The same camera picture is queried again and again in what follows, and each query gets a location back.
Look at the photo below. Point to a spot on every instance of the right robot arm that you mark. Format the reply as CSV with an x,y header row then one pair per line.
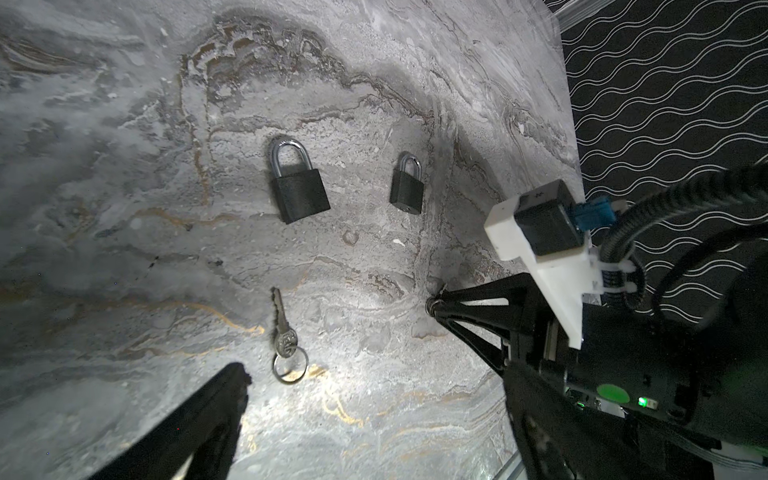
x,y
751,284

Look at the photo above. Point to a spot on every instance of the silver key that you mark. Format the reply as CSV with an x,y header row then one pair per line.
x,y
291,361

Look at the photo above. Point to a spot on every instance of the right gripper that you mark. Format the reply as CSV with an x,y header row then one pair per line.
x,y
609,410

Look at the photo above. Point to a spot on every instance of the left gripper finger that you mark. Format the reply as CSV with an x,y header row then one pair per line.
x,y
201,433

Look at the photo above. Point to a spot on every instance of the black padlock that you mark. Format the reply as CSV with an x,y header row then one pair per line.
x,y
407,188
302,193

